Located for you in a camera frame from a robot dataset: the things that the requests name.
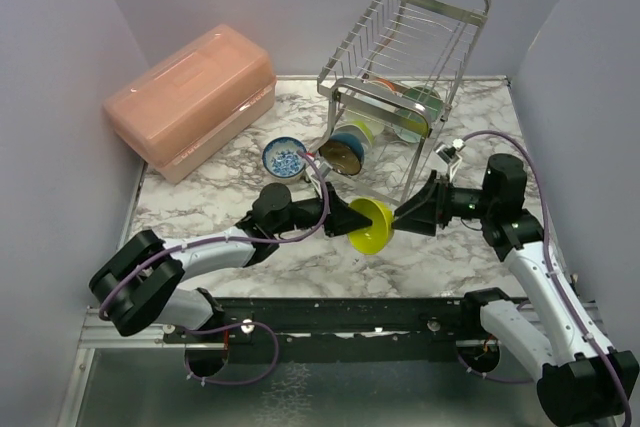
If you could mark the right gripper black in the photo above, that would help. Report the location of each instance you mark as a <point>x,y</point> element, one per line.
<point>431,206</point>

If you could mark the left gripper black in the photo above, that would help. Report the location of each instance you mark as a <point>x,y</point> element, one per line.
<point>342,218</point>

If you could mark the yellow-green bottom bowl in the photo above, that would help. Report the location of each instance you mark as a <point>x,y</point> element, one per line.
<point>372,239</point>

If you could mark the dark teal beige bowl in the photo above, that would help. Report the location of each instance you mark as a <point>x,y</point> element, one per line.
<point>344,152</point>

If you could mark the blue white patterned bowl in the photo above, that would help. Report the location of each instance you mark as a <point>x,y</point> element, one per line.
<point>282,158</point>

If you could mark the white grey bottom bowl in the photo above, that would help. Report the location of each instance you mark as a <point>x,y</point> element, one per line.
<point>376,128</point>

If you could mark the lime green white bowl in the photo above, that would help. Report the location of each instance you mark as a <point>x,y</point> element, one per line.
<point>361,130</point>

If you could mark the mint green brown-rimmed bowl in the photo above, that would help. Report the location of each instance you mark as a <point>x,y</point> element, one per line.
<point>427,97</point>

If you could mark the white orange bowl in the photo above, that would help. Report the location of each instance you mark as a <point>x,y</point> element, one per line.
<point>384,84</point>

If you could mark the stainless steel dish rack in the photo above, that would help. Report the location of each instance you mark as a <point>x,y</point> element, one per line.
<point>410,43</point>

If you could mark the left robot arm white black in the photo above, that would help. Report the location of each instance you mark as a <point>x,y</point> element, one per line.
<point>141,280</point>

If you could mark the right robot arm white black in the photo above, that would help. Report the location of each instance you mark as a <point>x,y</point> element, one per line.
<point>579,375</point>

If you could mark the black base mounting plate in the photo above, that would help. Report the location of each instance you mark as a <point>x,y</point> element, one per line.
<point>271,330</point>

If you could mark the pink plastic storage box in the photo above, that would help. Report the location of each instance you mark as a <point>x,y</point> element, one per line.
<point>189,106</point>

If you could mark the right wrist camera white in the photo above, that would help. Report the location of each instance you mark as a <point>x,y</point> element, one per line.
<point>450,154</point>

